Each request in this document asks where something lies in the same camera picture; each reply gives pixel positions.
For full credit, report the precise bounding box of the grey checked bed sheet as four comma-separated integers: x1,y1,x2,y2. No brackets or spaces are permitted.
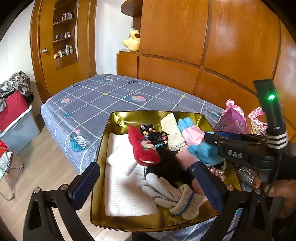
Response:
41,74,223,173

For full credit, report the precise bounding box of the person right hand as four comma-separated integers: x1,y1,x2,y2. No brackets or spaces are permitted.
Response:
252,176,296,219

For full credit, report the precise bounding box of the gold tray box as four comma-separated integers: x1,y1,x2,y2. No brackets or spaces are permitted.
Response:
90,110,243,232

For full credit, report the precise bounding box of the wooden wardrobe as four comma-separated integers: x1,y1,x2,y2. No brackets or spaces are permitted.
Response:
117,1,295,142

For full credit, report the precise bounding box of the pink white giraffe plush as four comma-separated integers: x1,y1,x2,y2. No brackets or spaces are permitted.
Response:
223,99,268,136

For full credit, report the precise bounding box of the ornate silver tissue box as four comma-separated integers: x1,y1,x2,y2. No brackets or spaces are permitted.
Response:
235,132,272,186

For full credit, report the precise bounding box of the grey storage bin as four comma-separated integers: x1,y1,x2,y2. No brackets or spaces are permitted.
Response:
1,105,40,154

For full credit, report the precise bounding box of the pink fluffy sock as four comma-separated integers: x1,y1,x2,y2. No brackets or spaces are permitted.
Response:
175,146,207,202

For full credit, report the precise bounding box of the purple cardboard box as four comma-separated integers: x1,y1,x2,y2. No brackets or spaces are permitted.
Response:
214,107,247,133

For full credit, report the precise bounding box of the red fabric bundle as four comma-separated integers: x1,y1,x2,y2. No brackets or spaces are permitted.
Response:
0,91,29,132

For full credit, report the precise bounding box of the brown satin scrunchie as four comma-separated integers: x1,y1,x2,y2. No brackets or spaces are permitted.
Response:
208,166,226,182

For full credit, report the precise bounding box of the yellow plush toy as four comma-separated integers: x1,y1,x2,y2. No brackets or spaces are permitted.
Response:
122,30,140,52

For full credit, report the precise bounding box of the blue plush doll pink dress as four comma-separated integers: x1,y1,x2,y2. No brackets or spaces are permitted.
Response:
176,117,225,169

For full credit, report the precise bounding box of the camouflage clothing pile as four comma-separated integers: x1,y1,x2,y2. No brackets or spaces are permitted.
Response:
1,71,34,112

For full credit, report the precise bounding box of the wooden door with shelves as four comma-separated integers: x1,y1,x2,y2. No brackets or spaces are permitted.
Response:
31,1,97,102

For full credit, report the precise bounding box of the red sock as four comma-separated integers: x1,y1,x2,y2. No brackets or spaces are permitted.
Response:
128,126,161,166

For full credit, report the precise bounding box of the white cloth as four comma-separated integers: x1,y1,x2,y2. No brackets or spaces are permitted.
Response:
104,133,158,217

